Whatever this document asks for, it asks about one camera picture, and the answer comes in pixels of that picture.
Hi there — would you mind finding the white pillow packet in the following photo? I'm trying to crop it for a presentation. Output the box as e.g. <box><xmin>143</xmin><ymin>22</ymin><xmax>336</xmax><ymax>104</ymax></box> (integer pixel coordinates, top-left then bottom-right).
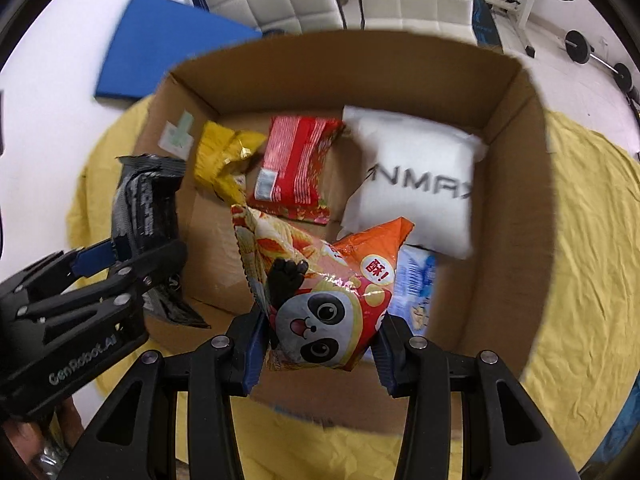
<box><xmin>337</xmin><ymin>105</ymin><xmax>488</xmax><ymax>260</ymax></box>

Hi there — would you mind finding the person's left hand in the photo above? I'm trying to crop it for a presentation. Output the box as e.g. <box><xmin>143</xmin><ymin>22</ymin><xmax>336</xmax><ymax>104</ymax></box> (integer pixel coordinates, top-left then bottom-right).
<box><xmin>7</xmin><ymin>401</ymin><xmax>83</xmax><ymax>463</ymax></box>

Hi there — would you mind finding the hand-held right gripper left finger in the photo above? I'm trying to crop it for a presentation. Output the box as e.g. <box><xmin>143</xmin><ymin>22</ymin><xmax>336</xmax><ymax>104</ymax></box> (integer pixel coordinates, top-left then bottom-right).
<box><xmin>60</xmin><ymin>310</ymin><xmax>272</xmax><ymax>480</ymax></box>

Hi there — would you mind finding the black foil packet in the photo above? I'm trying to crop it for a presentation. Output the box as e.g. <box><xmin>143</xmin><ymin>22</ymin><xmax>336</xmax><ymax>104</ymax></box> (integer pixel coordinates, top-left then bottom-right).
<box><xmin>112</xmin><ymin>155</ymin><xmax>212</xmax><ymax>329</ymax></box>

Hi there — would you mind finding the light blue packet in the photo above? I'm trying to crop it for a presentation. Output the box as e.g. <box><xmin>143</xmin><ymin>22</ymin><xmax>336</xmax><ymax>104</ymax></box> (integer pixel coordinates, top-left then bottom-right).
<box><xmin>387</xmin><ymin>245</ymin><xmax>437</xmax><ymax>336</ymax></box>

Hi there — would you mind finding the yellow snack packet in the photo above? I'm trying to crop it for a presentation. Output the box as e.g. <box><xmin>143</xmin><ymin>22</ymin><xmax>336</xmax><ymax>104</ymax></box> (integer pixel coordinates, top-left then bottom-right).
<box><xmin>194</xmin><ymin>121</ymin><xmax>268</xmax><ymax>206</ymax></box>

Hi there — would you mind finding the black weight bench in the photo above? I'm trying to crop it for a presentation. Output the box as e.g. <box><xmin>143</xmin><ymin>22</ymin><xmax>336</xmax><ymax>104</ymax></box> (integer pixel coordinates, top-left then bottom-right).
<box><xmin>472</xmin><ymin>0</ymin><xmax>503</xmax><ymax>52</ymax></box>

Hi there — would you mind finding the cardboard box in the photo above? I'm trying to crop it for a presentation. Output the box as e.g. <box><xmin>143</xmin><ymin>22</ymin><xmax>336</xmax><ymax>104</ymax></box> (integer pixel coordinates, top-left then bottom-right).
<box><xmin>137</xmin><ymin>30</ymin><xmax>563</xmax><ymax>433</ymax></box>

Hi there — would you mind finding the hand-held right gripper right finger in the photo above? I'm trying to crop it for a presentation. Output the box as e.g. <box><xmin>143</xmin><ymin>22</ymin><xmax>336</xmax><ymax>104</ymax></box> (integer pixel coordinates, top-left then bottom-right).
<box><xmin>372</xmin><ymin>312</ymin><xmax>586</xmax><ymax>480</ymax></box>

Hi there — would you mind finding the red snack packet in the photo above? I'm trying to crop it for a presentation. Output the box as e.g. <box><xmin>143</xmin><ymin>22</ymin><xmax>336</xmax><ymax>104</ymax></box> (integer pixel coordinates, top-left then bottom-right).
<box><xmin>248</xmin><ymin>116</ymin><xmax>346</xmax><ymax>223</ymax></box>

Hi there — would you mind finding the yellow cloth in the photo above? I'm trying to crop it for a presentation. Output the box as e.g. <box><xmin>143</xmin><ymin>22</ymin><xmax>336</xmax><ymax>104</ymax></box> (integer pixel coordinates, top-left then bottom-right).
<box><xmin>65</xmin><ymin>95</ymin><xmax>640</xmax><ymax>480</ymax></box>

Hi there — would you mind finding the short barbell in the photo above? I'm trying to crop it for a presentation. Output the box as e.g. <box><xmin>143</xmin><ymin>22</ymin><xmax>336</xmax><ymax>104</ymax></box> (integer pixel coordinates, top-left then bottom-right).
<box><xmin>565</xmin><ymin>30</ymin><xmax>633</xmax><ymax>93</ymax></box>

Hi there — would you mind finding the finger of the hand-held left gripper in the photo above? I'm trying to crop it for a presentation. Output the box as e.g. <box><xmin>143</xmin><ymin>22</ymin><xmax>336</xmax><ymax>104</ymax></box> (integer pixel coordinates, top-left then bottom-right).
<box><xmin>0</xmin><ymin>241</ymin><xmax>122</xmax><ymax>311</ymax></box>
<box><xmin>20</xmin><ymin>239</ymin><xmax>189</xmax><ymax>323</ymax></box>

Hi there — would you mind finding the orange panda snack packet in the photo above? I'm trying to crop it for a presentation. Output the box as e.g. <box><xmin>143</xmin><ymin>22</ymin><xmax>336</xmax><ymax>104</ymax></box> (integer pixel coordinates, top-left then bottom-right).
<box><xmin>231</xmin><ymin>204</ymin><xmax>416</xmax><ymax>372</ymax></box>

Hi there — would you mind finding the blue foam mat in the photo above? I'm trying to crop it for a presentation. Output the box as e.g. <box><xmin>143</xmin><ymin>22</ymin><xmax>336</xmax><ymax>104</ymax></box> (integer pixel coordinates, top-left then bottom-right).
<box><xmin>95</xmin><ymin>0</ymin><xmax>263</xmax><ymax>103</ymax></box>

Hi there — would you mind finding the white squat rack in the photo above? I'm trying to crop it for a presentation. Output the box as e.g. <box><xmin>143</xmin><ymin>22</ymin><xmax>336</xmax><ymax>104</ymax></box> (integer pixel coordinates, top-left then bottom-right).
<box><xmin>492</xmin><ymin>0</ymin><xmax>556</xmax><ymax>58</ymax></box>

